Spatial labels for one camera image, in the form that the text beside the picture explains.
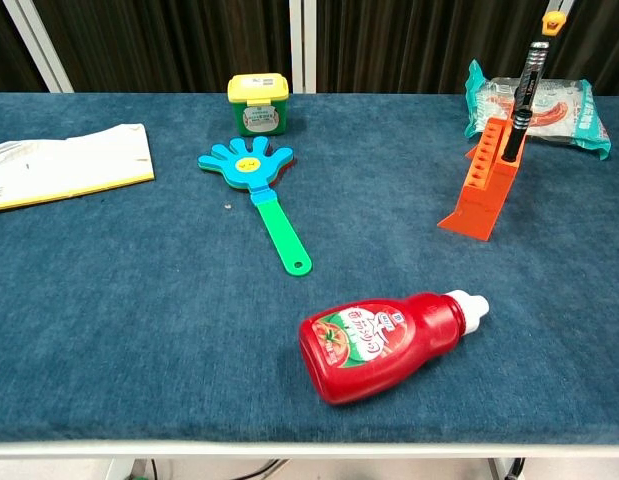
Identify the blue carpet table mat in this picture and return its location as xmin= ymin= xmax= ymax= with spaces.
xmin=0 ymin=92 xmax=619 ymax=444

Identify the long silver screwdriver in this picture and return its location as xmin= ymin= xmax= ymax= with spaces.
xmin=516 ymin=41 xmax=549 ymax=119

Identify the black screwdriver with orange cap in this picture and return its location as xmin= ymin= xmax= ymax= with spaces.
xmin=538 ymin=9 xmax=568 ymax=46

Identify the orange screwdriver rack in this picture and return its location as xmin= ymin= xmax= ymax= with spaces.
xmin=437 ymin=116 xmax=529 ymax=242

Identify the white yellow-edged notebook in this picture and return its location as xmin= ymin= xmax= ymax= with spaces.
xmin=0 ymin=123 xmax=156 ymax=213

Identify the teal clear snack packet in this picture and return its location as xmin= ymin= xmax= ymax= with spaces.
xmin=462 ymin=58 xmax=613 ymax=161

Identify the blue green hand clapper toy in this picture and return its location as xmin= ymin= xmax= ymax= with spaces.
xmin=197 ymin=135 xmax=314 ymax=277

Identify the black pleated curtain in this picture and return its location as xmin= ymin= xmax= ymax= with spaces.
xmin=316 ymin=0 xmax=555 ymax=95
xmin=32 ymin=0 xmax=293 ymax=94
xmin=563 ymin=0 xmax=619 ymax=96
xmin=0 ymin=0 xmax=46 ymax=94

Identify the red ketchup bottle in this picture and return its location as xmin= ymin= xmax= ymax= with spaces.
xmin=298 ymin=288 xmax=491 ymax=406

